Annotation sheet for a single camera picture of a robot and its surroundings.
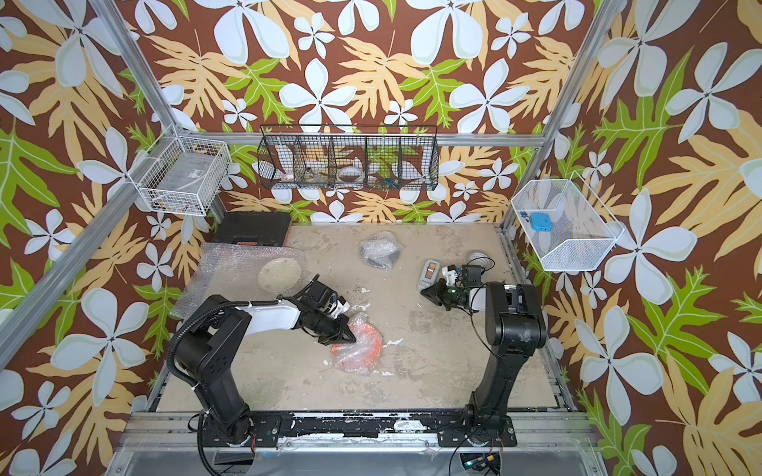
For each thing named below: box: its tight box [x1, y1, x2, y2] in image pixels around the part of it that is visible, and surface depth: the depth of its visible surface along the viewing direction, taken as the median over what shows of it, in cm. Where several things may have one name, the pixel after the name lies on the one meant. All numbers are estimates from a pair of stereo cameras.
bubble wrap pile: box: [171, 242, 295, 317], surface depth 107 cm
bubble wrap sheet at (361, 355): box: [331, 311, 383, 375], surface depth 87 cm
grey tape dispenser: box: [416, 258, 441, 294], surface depth 103 cm
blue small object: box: [529, 212, 554, 234], surface depth 88 cm
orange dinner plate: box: [331, 322, 382, 374], surface depth 87 cm
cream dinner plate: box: [257, 257, 302, 294], surface depth 106 cm
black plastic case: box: [210, 212, 292, 247], surface depth 121 cm
